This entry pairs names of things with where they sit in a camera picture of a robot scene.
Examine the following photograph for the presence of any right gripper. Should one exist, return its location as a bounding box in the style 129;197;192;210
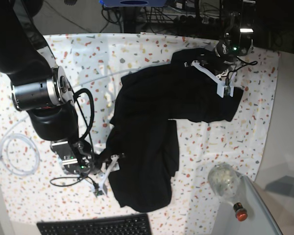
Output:
50;140;125;174

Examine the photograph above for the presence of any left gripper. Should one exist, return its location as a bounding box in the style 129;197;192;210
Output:
184;41;238;73

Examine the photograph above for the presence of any black t-shirt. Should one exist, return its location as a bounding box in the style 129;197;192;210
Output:
101;48;243;212

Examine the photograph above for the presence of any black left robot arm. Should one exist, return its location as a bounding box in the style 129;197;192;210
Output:
191;0;257;74

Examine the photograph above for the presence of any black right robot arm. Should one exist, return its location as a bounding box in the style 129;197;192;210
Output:
0;0;109;176

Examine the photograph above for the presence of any black power strip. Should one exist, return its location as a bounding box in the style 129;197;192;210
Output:
173;15;220;24

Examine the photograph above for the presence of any black keyboard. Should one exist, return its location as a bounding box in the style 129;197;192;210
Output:
36;213;152;235

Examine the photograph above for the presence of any terrazzo pattern tablecloth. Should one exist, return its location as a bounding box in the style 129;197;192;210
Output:
0;34;279;235

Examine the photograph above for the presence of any blue white device top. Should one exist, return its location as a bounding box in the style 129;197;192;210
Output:
99;0;170;7

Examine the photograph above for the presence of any clear jar with yellow content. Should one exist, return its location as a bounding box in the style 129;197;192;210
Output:
208;163;241;205

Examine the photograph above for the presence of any red emergency stop button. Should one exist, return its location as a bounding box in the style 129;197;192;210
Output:
233;202;248;222

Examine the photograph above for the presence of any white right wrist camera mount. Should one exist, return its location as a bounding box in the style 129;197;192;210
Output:
93;160;120;197

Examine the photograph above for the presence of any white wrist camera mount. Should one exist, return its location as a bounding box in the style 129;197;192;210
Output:
93;160;120;197
191;60;234;98

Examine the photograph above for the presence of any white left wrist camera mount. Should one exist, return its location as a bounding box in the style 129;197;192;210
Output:
191;60;234;98

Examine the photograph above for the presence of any grey coiled cable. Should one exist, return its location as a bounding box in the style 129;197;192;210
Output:
0;68;138;176

